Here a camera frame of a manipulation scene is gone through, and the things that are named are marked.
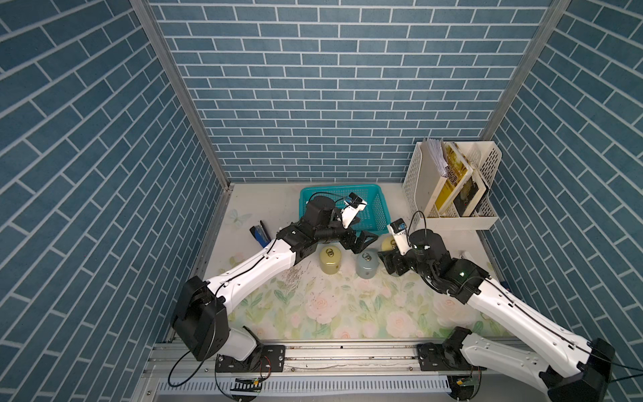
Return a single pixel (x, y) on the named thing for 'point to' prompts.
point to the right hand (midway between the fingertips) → (392, 248)
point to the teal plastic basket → (374, 217)
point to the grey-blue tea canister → (367, 262)
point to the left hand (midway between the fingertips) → (373, 231)
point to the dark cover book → (470, 194)
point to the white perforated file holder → (485, 157)
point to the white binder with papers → (432, 175)
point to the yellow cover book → (459, 171)
